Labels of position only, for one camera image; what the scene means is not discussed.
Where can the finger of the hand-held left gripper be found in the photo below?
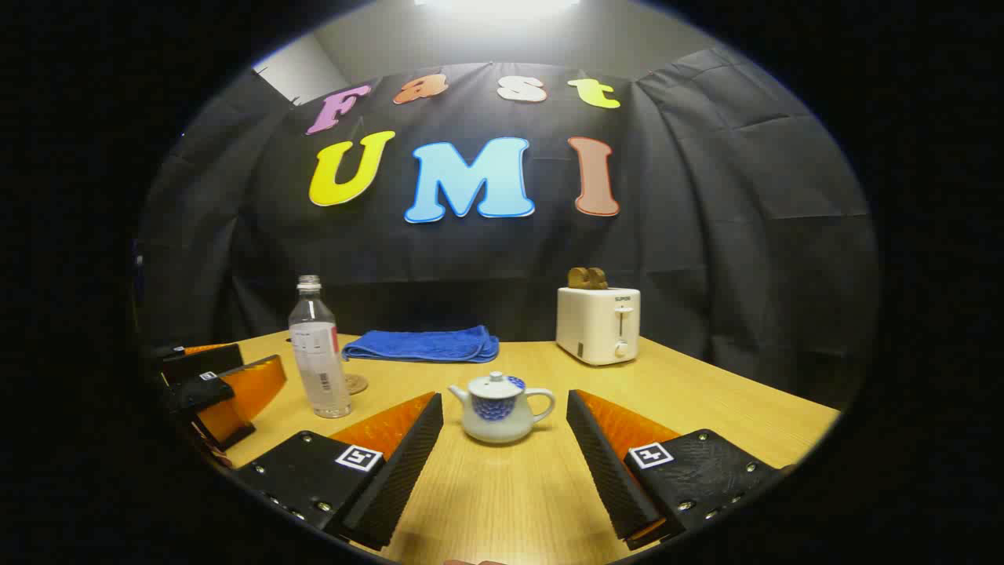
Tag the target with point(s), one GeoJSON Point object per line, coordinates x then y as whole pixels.
{"type": "Point", "coordinates": [196, 392]}
{"type": "Point", "coordinates": [204, 362]}

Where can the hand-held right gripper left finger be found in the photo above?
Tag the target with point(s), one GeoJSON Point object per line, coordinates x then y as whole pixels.
{"type": "Point", "coordinates": [400, 471]}

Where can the ceiling light panel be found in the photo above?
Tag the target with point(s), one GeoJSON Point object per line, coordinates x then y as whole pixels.
{"type": "Point", "coordinates": [494, 5]}

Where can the brown toast slice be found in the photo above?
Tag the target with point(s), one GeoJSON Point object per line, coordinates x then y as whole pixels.
{"type": "Point", "coordinates": [578, 278]}
{"type": "Point", "coordinates": [598, 279]}

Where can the white toaster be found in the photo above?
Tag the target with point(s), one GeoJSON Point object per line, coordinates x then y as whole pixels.
{"type": "Point", "coordinates": [596, 329]}

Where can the folded blue towel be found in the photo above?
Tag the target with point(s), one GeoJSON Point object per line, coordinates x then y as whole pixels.
{"type": "Point", "coordinates": [423, 345]}

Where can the clear plastic water bottle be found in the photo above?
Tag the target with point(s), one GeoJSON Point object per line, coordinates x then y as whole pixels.
{"type": "Point", "coordinates": [321, 377]}

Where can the white blue-flowered teacup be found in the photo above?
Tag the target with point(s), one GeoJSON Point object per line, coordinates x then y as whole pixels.
{"type": "Point", "coordinates": [502, 422]}

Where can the round beige coaster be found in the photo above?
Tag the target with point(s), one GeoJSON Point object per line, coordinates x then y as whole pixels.
{"type": "Point", "coordinates": [359, 384]}

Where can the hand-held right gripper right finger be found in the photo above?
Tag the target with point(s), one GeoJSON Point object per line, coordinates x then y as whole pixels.
{"type": "Point", "coordinates": [608, 471]}

